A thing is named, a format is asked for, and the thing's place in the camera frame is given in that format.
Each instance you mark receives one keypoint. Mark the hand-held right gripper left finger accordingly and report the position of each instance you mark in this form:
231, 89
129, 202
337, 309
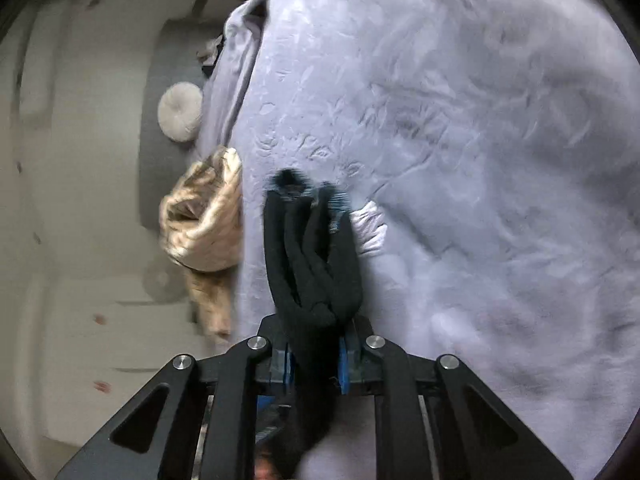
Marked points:
286, 366

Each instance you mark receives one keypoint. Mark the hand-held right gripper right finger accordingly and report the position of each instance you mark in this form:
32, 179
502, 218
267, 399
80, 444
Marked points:
345, 362

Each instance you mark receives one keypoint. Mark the black pants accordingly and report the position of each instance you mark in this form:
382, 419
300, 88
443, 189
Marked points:
312, 260

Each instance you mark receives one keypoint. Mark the white crumpled cloth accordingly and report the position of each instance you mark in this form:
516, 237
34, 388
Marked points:
369, 227

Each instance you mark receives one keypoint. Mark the beige furry blanket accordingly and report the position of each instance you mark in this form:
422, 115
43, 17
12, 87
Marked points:
202, 220

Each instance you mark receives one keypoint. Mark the lavender embossed blanket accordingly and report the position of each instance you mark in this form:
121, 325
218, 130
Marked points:
430, 160

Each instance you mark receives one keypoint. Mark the round beige cushion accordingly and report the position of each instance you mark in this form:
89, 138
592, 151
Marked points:
180, 111

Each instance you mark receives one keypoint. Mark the grey upholstered bed frame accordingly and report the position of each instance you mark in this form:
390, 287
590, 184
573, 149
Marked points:
160, 125

